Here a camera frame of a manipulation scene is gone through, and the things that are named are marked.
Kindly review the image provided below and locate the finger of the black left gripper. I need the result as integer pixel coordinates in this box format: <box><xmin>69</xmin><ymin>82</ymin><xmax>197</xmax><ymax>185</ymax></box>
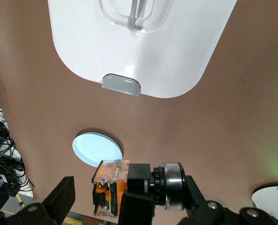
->
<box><xmin>117</xmin><ymin>190</ymin><xmax>156</xmax><ymax>225</ymax></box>

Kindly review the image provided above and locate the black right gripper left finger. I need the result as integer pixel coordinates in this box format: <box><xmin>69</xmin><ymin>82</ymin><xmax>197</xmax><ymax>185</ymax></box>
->
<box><xmin>0</xmin><ymin>175</ymin><xmax>76</xmax><ymax>225</ymax></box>

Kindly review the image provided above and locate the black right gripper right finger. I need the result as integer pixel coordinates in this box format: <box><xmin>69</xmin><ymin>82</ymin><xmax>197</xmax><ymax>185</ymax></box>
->
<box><xmin>180</xmin><ymin>175</ymin><xmax>278</xmax><ymax>225</ymax></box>

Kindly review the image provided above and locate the orange black push-button switch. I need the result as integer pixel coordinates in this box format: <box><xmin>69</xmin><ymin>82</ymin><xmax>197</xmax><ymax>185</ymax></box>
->
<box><xmin>90</xmin><ymin>159</ymin><xmax>185</xmax><ymax>218</ymax></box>

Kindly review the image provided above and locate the black electronics box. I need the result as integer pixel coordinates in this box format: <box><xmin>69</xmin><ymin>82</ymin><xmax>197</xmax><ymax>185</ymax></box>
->
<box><xmin>0</xmin><ymin>173</ymin><xmax>16</xmax><ymax>209</ymax></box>

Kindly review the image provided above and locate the white lidded storage box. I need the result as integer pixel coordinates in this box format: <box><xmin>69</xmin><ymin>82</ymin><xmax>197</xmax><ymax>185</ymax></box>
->
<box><xmin>47</xmin><ymin>0</ymin><xmax>238</xmax><ymax>99</ymax></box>

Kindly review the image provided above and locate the light blue round plate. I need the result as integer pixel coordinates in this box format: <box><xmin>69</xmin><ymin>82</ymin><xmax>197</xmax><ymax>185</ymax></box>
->
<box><xmin>72</xmin><ymin>132</ymin><xmax>123</xmax><ymax>168</ymax></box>

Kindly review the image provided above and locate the tangled black cable bundle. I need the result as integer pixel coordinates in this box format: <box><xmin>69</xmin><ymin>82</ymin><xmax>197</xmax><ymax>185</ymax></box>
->
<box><xmin>0</xmin><ymin>67</ymin><xmax>35</xmax><ymax>200</ymax></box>

